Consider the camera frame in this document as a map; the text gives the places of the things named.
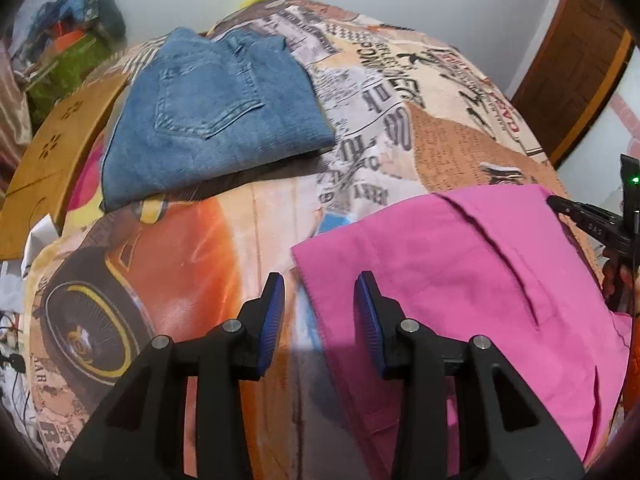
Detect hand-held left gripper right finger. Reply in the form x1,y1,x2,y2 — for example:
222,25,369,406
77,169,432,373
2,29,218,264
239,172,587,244
354,270,586,480

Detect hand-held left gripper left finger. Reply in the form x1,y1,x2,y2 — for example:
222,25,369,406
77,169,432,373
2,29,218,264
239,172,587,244
59,272,286,480

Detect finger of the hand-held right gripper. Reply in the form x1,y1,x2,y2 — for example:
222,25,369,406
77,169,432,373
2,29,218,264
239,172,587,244
546,195,626,233

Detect pink pants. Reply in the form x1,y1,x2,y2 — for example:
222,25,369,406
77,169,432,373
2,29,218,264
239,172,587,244
292,184,634,477

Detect person's right hand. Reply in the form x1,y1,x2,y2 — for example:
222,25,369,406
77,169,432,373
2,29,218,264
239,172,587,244
601,260,640,317

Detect wooden door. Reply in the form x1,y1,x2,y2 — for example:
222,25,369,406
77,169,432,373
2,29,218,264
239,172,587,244
510,0,636,168

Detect printed bed sheet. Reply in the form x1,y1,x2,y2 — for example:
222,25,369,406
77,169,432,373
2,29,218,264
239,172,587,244
22,0,632,480

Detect folded blue jeans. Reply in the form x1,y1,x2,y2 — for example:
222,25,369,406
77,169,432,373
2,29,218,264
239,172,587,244
101,27,336,214

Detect wooden headboard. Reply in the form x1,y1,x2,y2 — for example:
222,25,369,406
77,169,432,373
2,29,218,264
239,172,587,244
0,74,132,261

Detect pile of colourful clothes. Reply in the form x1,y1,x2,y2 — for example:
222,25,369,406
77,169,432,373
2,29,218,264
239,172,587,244
0,0,127,131

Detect black cable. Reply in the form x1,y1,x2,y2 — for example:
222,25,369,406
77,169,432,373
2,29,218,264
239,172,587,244
0,310,31,426

